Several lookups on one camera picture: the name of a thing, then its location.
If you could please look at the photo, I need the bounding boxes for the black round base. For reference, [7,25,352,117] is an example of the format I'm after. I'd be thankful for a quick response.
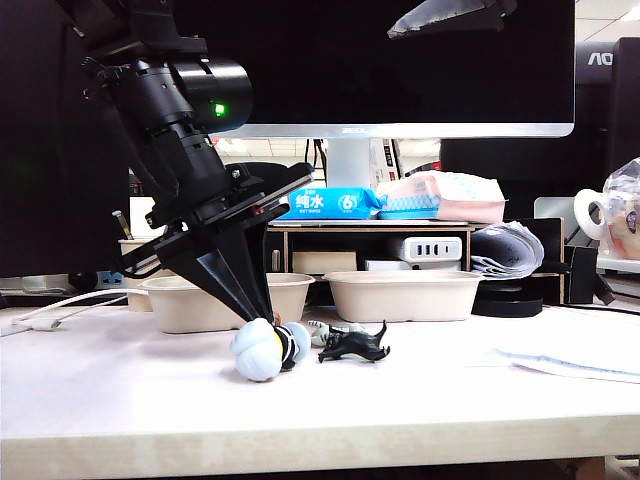
[472,294,545,320]

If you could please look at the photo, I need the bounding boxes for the blue wet wipes pack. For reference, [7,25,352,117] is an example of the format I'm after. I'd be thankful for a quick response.
[274,186,385,221]

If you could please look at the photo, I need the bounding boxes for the white paper roll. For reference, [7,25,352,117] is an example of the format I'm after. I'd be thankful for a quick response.
[573,189,611,241]

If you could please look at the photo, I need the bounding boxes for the white paper sheets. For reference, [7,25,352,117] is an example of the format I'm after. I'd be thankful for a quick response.
[487,344,640,386]

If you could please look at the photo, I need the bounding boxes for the black dark monitor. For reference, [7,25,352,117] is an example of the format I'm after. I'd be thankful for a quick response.
[0,0,132,279]

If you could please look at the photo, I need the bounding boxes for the white flat box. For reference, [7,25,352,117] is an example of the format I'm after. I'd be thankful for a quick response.
[363,258,414,274]

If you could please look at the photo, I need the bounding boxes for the beige paper box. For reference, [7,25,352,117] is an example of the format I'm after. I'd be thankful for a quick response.
[141,272,317,335]
[323,271,485,324]

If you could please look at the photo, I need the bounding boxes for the black small stand box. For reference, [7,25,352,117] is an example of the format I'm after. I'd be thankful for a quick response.
[564,246,617,307]

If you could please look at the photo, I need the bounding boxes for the silver bezel computer monitor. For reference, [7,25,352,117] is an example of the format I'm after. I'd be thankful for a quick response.
[125,0,577,140]

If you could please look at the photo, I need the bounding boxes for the pink tissue pack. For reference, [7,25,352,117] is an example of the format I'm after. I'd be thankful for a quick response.
[375,171,509,225]

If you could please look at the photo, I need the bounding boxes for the white grey striped tiger doll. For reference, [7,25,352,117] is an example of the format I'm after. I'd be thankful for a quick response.
[307,319,371,350]

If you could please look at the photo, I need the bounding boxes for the white cable with connector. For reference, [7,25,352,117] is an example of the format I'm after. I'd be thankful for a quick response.
[0,288,146,337]

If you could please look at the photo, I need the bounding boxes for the silver pen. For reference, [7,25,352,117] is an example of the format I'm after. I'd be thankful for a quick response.
[112,209,134,241]

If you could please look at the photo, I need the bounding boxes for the white power strip charger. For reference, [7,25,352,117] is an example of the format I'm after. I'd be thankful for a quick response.
[403,237,464,262]

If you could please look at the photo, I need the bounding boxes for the light blue white doll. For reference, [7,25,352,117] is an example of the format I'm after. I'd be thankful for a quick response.
[228,317,312,384]

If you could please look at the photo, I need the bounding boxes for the black cable with plug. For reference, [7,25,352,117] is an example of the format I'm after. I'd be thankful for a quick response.
[543,274,640,317]

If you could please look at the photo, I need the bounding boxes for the grey metal plate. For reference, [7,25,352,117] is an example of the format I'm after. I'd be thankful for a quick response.
[533,197,577,221]

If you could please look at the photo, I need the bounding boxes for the black wooden desk organizer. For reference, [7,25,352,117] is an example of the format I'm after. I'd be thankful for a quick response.
[267,217,569,305]

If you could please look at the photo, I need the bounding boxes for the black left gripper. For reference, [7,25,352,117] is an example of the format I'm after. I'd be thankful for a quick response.
[118,162,316,321]

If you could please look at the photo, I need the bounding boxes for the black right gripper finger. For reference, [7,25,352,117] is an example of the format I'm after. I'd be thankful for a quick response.
[387,0,519,40]

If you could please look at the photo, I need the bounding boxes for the clear plastic bag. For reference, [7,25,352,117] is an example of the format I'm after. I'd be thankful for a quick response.
[599,158,640,261]

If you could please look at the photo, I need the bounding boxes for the black AOC monitor back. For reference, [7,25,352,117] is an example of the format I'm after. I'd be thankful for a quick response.
[440,37,640,221]

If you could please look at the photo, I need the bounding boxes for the beige paper cup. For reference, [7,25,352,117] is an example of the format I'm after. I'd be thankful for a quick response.
[118,238,166,314]

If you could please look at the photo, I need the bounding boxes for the rolled grey papers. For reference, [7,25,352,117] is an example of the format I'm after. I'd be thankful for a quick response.
[470,222,546,280]

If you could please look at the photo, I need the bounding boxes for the beige small box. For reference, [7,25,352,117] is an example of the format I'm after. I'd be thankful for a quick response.
[292,251,359,275]

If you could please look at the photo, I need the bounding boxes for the black winged dragon doll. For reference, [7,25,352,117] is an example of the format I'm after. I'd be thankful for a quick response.
[317,319,392,365]

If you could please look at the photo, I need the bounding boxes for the silver monitor stand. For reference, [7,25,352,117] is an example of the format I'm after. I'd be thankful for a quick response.
[324,138,372,190]

